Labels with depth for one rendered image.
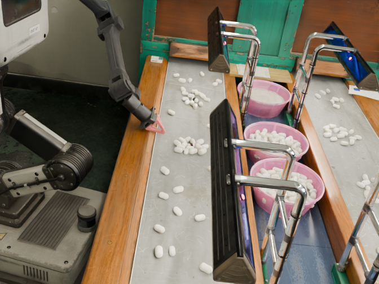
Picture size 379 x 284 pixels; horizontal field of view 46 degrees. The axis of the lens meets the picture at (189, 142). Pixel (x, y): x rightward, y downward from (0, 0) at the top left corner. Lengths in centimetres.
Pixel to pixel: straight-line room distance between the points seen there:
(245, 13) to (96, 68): 150
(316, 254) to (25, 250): 99
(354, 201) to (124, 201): 81
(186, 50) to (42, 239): 124
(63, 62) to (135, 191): 225
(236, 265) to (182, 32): 178
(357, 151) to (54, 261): 127
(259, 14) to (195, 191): 120
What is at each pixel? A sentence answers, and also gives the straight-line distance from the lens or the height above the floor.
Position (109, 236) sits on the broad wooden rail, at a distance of 132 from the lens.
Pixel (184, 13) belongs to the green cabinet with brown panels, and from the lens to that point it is 243.
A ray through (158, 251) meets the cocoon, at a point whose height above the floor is 76.
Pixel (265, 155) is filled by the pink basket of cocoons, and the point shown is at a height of 75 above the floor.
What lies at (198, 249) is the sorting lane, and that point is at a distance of 134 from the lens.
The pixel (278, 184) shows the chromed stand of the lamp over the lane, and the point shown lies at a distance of 100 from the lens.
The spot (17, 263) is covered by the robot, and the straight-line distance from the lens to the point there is 173.
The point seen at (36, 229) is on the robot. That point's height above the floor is 48.
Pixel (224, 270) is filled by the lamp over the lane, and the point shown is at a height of 107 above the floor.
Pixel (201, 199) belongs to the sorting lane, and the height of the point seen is 74.
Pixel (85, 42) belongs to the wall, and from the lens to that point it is 349.
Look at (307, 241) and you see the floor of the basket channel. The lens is 157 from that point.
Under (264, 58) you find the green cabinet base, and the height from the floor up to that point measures 82.
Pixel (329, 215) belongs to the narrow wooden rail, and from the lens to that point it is 161.
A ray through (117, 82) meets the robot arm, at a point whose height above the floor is 95.
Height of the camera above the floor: 169
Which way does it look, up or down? 32 degrees down
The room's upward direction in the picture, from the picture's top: 8 degrees clockwise
